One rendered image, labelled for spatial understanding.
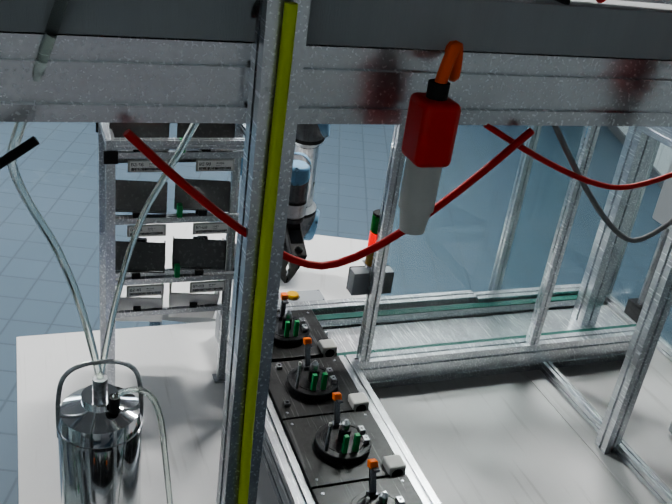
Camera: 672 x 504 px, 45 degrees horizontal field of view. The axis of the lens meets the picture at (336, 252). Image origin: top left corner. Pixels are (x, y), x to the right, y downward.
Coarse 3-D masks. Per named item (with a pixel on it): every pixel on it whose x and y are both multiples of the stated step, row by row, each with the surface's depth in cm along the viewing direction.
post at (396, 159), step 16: (400, 128) 203; (400, 144) 205; (400, 160) 207; (400, 176) 210; (384, 192) 213; (384, 208) 214; (384, 224) 215; (384, 256) 220; (384, 272) 223; (368, 288) 226; (368, 304) 227; (368, 320) 229; (368, 336) 232; (368, 352) 234
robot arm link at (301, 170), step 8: (296, 160) 225; (296, 168) 220; (304, 168) 221; (296, 176) 220; (304, 176) 221; (296, 184) 221; (304, 184) 222; (296, 192) 222; (304, 192) 224; (296, 200) 224; (304, 200) 225
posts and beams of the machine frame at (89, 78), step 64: (640, 0) 161; (0, 64) 80; (64, 64) 82; (128, 64) 84; (192, 64) 87; (320, 64) 92; (384, 64) 94; (512, 64) 99; (576, 64) 102; (640, 64) 106; (640, 320) 212; (640, 384) 219
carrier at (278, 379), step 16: (272, 368) 226; (288, 368) 227; (304, 368) 223; (320, 368) 225; (336, 368) 230; (272, 384) 219; (288, 384) 218; (304, 384) 218; (320, 384) 219; (336, 384) 220; (352, 384) 224; (272, 400) 215; (304, 400) 215; (320, 400) 215; (352, 400) 215; (288, 416) 208; (304, 416) 210
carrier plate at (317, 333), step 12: (300, 312) 253; (312, 312) 254; (312, 324) 248; (312, 336) 242; (324, 336) 243; (276, 348) 235; (288, 348) 235; (300, 348) 236; (312, 348) 237; (276, 360) 230; (288, 360) 232
